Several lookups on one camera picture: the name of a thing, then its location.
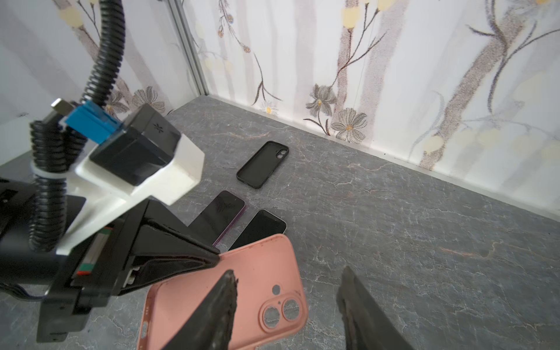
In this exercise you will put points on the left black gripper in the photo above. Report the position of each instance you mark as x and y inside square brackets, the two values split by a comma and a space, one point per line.
[103, 266]

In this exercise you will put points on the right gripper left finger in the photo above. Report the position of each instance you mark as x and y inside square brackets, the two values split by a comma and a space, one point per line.
[211, 324]

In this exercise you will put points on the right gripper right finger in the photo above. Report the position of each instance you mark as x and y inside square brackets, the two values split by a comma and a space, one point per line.
[366, 325]

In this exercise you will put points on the purple phone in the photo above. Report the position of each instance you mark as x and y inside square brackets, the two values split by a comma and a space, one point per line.
[217, 218]

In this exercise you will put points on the pink phone case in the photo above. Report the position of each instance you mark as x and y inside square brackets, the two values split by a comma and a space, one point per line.
[270, 305]

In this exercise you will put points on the black phone case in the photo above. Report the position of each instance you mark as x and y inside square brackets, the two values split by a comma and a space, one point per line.
[258, 169]

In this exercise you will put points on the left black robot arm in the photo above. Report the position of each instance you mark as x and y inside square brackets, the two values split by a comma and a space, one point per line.
[35, 216]

